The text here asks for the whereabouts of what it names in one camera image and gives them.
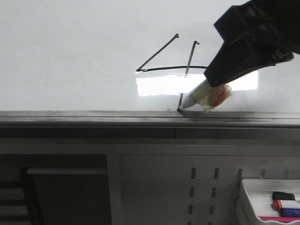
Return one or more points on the grey perforated metal panel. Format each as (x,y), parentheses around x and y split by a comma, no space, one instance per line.
(146,176)

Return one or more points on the white whiteboard with aluminium frame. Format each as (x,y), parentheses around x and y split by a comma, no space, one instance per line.
(119,63)

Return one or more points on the pink marker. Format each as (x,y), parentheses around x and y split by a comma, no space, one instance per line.
(280,219)

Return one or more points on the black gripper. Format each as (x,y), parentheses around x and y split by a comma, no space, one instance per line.
(272,31)

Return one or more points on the red capped white marker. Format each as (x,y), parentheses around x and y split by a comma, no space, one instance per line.
(285,204)

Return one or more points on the dark chair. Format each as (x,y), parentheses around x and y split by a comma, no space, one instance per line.
(19,201)

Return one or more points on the blue capped marker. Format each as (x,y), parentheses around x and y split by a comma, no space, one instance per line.
(290,212)

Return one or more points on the white marker with taped magnet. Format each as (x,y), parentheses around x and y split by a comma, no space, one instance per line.
(206,96)

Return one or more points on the white plastic marker tray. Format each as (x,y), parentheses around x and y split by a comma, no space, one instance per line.
(256,200)

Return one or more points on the black marker cap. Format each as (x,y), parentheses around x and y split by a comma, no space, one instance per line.
(283,196)

